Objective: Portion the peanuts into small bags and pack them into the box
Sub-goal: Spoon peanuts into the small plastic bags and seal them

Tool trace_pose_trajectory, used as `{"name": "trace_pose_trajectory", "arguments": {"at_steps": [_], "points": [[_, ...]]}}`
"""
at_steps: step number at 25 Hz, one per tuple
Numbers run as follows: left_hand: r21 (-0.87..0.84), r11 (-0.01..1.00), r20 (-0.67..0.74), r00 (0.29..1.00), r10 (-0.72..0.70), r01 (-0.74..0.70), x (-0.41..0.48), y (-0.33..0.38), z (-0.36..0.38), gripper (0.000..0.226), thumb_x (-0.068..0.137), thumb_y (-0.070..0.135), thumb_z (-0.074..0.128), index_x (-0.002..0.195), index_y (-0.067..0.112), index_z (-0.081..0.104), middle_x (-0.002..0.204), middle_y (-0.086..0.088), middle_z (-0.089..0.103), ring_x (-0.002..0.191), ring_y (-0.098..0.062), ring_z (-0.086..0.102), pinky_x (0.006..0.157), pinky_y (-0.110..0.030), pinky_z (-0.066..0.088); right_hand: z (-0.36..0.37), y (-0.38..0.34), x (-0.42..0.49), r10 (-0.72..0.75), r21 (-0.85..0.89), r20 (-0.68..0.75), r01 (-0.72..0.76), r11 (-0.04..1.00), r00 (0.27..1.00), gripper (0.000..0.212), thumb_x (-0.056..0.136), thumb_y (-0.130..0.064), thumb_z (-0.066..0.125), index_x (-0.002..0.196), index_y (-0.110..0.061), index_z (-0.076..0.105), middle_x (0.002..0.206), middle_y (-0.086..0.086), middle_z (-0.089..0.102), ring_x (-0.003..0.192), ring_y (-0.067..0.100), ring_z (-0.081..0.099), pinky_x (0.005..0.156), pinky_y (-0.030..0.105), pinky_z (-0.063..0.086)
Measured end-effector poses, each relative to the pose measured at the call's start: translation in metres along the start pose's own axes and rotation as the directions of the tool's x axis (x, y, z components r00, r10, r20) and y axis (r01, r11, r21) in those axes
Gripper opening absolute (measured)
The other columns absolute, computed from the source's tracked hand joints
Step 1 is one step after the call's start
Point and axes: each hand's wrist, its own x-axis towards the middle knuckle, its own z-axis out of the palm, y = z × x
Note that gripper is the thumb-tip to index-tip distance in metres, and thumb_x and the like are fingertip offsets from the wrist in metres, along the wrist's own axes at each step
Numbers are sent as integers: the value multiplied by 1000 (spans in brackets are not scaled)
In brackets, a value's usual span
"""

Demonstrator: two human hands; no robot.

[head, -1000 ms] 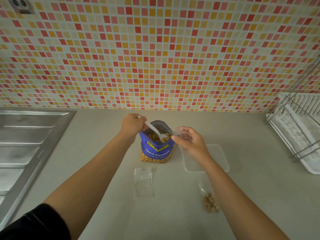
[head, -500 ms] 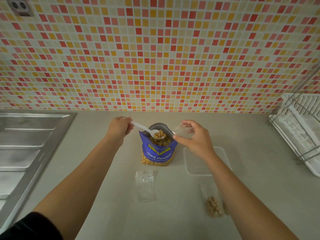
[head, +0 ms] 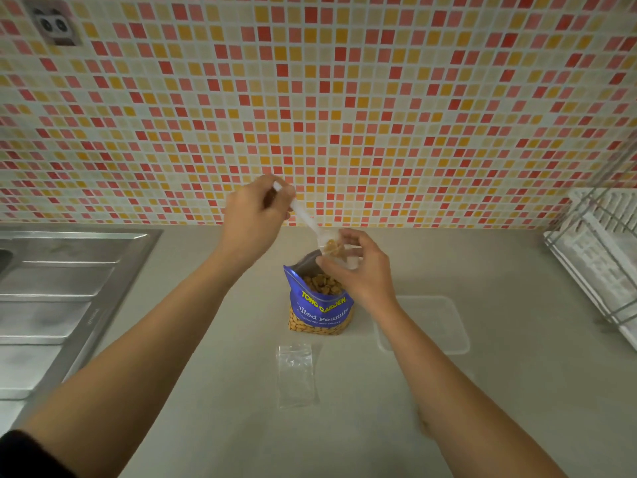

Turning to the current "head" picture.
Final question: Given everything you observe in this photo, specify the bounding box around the white wire-framed dish rack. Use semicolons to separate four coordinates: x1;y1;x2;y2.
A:
543;139;637;352

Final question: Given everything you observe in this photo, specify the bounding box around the stack of clear plastic bags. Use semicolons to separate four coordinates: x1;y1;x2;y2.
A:
276;343;319;410

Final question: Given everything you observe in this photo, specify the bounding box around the white plastic spoon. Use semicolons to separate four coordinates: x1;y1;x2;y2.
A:
272;181;344;257

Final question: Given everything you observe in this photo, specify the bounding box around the grey wall socket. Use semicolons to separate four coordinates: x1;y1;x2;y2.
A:
23;0;83;47

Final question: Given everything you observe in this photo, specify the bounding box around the stainless steel sink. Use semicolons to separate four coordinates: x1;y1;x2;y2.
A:
0;223;164;434

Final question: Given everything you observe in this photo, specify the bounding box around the clear plastic container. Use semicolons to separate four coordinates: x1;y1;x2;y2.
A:
374;295;471;356

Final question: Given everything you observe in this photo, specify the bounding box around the small clear plastic bag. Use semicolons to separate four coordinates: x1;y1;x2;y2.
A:
320;228;364;272

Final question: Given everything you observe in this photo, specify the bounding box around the blue foil peanuts package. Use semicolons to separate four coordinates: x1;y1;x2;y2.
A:
283;249;355;337

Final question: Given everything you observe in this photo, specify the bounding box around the person's right forearm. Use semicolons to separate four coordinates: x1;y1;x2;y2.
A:
378;303;568;478

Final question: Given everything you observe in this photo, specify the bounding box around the person's left hand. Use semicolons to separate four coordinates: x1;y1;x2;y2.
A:
218;175;297;267

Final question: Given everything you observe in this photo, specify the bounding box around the person's left forearm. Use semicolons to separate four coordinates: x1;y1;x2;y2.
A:
19;243;249;478

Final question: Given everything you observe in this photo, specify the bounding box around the black shirt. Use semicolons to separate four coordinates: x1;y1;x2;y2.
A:
0;430;76;478

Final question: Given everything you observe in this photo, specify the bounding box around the person's right hand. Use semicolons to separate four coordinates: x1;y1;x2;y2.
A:
316;228;401;322

